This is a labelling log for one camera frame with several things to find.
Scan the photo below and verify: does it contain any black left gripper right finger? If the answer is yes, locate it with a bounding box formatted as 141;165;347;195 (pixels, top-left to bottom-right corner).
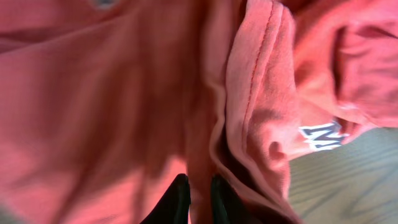
211;175;252;224

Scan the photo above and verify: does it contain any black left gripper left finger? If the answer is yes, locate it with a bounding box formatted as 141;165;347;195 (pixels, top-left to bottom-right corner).
140;174;191;224

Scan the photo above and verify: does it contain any red printed t-shirt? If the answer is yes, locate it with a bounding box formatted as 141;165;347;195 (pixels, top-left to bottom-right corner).
1;0;397;223

